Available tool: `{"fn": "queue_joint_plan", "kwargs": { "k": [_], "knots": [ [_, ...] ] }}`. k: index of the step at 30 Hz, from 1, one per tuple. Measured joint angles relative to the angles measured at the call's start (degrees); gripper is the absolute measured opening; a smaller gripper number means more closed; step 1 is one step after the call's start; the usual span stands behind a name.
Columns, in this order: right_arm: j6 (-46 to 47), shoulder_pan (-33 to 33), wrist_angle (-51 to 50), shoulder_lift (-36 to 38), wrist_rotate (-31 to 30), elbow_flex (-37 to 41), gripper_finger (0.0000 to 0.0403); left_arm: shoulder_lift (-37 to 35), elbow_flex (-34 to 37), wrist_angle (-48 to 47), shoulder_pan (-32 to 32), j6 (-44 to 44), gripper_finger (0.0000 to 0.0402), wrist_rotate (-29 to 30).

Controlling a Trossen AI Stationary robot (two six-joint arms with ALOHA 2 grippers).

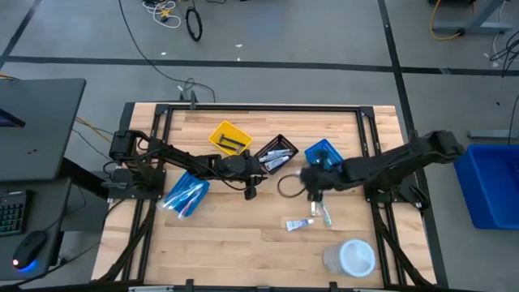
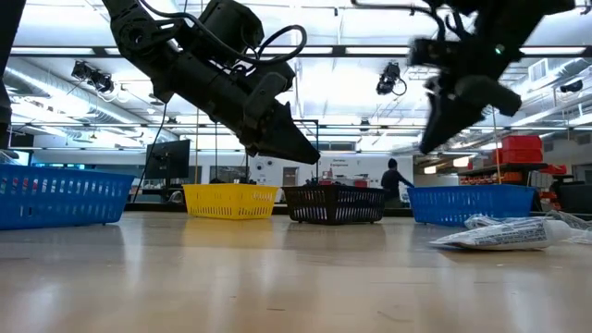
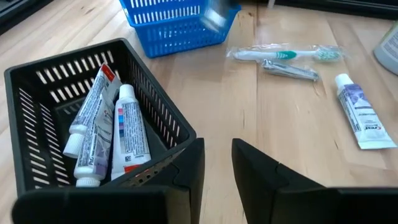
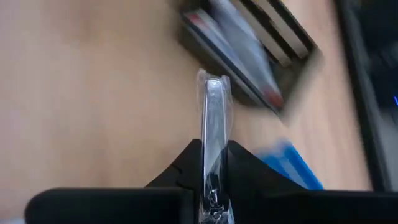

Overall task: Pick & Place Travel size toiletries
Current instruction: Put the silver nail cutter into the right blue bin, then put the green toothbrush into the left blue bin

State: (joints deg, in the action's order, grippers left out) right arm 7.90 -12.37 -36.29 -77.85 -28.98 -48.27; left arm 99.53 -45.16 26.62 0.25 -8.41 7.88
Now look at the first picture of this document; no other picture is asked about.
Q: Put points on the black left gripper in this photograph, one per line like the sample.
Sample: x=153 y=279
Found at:
x=243 y=166

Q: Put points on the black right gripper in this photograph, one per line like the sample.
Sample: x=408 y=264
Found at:
x=324 y=176

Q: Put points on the white blue toothpaste tube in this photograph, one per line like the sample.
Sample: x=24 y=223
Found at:
x=277 y=163
x=298 y=224
x=267 y=157
x=284 y=153

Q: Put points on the blue toothbrush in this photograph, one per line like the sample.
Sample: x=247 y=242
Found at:
x=187 y=195
x=178 y=194

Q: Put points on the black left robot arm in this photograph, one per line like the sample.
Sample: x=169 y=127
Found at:
x=182 y=160

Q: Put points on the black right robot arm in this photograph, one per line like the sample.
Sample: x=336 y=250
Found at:
x=389 y=162

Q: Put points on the small white wrapped tube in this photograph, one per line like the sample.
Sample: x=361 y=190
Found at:
x=314 y=210

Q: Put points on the green wrapped toothbrush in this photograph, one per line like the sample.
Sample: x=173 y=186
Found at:
x=327 y=217

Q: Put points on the blue plastic basket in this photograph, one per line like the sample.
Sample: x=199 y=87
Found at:
x=190 y=177
x=330 y=150

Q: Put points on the black plastic basket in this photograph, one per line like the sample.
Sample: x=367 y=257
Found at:
x=284 y=142

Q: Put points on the yellow plastic basket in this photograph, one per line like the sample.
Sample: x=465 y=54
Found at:
x=227 y=130

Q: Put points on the clear jar with white lid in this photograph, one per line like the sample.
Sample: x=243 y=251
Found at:
x=357 y=257

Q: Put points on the large blue plastic bin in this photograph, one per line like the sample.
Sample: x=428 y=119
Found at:
x=490 y=190

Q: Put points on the grey metal bar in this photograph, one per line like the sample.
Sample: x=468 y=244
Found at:
x=494 y=134

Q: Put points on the grey lower desk surface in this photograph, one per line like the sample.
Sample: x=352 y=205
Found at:
x=44 y=211

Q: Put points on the black desk top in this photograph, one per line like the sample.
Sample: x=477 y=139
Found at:
x=40 y=130

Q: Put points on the black computer mouse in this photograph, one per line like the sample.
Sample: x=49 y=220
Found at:
x=29 y=247

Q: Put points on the grey metal stand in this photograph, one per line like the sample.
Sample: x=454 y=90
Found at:
x=474 y=26

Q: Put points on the black backlit keyboard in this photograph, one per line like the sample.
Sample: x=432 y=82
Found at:
x=12 y=213

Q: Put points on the dark display screen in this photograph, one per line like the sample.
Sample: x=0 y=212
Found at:
x=10 y=118

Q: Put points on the black frame strut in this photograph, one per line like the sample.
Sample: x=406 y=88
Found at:
x=395 y=243
x=135 y=239

